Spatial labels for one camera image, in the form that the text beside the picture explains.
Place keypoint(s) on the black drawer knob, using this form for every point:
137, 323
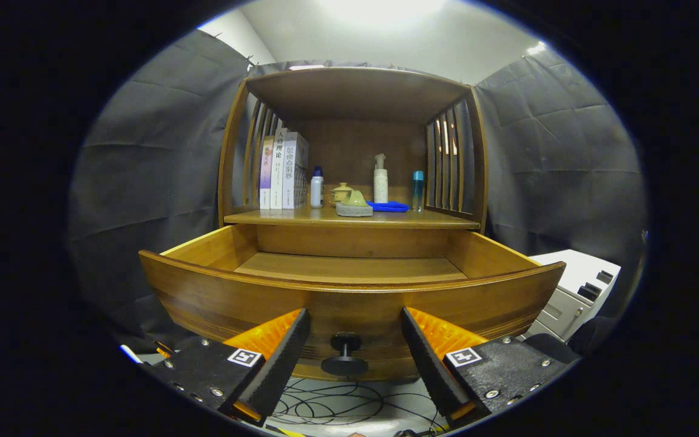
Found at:
344, 365

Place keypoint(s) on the beige lidded teacup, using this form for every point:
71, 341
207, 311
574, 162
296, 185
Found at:
340, 193

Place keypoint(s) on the white pump bottle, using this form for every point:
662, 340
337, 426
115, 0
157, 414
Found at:
380, 185

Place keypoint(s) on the green scrub brush grey sponge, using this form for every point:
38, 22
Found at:
354, 209

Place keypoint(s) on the orange black tool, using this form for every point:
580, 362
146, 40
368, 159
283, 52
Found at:
164, 349

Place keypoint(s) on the white bottle with blue cap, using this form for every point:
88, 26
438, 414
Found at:
317, 191

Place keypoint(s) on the thick white patterned book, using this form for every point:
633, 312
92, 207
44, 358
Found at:
293, 176

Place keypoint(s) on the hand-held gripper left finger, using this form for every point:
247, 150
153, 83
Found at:
283, 364

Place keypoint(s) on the brown wooden drawer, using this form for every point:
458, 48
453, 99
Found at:
355, 309

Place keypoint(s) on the brown wooden cabinet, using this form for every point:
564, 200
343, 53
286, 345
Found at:
355, 91

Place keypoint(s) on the thin white book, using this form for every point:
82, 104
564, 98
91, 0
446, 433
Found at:
277, 176

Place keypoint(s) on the blue cloth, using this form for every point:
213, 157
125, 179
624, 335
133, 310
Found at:
392, 206

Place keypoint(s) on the white drawer unit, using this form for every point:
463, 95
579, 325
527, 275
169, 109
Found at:
574, 270

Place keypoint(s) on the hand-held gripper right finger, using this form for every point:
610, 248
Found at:
428, 364

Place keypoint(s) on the dark rounded object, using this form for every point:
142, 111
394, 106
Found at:
592, 337

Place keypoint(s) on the purple book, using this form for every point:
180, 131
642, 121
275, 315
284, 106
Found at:
266, 176

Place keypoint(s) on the brown wooden countertop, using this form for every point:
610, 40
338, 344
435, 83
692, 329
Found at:
325, 217

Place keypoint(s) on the slim teal bottle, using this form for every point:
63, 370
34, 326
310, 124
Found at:
417, 193

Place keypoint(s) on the small ceiling light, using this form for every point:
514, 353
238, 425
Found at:
536, 48

